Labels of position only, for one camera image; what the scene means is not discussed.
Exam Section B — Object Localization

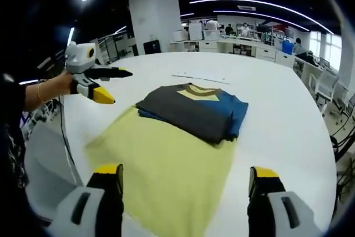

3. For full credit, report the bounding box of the blue storage box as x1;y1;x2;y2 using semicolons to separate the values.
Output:
281;39;295;54

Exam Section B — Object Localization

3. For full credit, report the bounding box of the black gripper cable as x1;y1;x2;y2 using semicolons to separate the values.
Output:
57;95;84;186

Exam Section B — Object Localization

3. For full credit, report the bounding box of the white mesh office chair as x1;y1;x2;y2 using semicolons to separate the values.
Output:
332;81;353;127
307;66;341;117

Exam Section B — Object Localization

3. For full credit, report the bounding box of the yellow blue grey garment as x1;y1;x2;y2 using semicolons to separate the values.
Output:
84;82;250;235

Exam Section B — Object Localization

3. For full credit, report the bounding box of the gold bracelet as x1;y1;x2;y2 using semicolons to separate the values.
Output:
37;80;47;104

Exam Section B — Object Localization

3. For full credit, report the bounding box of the person's dark printed clothing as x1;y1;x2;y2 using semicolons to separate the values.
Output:
0;73;31;221

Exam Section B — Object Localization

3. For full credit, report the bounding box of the white appliance box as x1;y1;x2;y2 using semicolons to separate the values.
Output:
188;23;202;41

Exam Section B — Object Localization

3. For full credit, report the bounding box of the row of white cabinets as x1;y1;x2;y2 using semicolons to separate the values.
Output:
169;36;295;67

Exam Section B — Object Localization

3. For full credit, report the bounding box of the person's left hand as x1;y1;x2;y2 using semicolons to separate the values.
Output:
48;70;74;100

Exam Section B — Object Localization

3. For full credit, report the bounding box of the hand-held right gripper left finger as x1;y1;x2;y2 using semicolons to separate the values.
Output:
52;163;124;237

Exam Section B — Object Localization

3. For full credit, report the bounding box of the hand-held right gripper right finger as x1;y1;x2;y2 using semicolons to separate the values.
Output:
247;165;317;237

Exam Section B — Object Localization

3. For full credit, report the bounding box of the white square column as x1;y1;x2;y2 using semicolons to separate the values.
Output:
128;0;182;56

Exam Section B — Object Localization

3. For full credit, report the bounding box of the black box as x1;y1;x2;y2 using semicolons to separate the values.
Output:
143;39;161;54

